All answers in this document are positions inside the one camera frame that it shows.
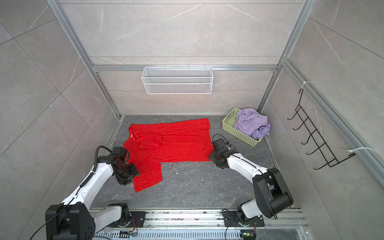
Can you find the red t-shirt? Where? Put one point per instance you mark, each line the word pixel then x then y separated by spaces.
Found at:
pixel 151 145

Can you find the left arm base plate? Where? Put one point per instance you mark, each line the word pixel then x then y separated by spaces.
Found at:
pixel 137 218

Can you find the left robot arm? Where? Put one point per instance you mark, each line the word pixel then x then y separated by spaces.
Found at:
pixel 72 220

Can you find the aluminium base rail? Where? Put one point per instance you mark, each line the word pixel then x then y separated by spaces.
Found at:
pixel 208 224

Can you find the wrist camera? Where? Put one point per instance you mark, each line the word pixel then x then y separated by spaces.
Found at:
pixel 121 154
pixel 220 146

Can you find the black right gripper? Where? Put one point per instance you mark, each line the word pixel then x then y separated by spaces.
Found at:
pixel 212 156

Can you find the green plastic basket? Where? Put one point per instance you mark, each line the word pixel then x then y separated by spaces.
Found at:
pixel 228 126

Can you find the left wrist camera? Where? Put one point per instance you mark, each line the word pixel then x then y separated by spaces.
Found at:
pixel 121 154

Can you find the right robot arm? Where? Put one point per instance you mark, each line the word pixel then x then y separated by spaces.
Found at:
pixel 272 194

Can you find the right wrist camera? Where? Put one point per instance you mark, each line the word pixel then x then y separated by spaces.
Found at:
pixel 220 146

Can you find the white wire mesh basket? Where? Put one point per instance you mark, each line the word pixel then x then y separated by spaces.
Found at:
pixel 177 80

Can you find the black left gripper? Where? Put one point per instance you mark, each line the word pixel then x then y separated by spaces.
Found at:
pixel 134 172

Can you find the purple t-shirt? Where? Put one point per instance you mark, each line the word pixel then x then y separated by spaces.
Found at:
pixel 252 124

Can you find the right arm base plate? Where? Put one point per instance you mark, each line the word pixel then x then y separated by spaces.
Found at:
pixel 235 219

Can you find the black wire hook rack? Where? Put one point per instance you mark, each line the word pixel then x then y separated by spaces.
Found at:
pixel 315 136

